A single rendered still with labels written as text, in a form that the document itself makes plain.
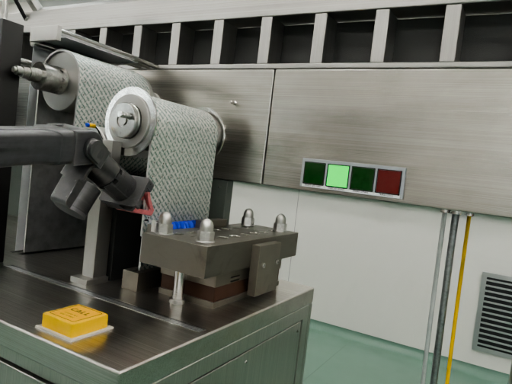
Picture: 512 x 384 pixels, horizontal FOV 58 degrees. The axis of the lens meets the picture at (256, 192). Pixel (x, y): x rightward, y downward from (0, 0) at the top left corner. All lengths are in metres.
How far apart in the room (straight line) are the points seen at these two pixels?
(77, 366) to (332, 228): 3.04
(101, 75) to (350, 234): 2.66
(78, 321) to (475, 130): 0.83
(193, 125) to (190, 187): 0.15
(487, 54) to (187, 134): 0.69
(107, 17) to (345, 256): 2.54
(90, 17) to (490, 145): 1.28
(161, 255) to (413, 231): 2.70
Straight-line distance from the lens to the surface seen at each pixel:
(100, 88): 1.22
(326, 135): 1.14
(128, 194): 0.93
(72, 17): 1.80
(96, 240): 1.04
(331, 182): 1.12
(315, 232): 3.67
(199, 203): 1.15
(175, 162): 1.06
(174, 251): 0.91
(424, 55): 1.20
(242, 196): 3.96
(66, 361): 0.74
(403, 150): 1.09
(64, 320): 0.78
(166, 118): 1.03
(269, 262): 1.04
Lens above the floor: 1.18
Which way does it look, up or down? 3 degrees down
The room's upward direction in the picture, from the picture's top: 7 degrees clockwise
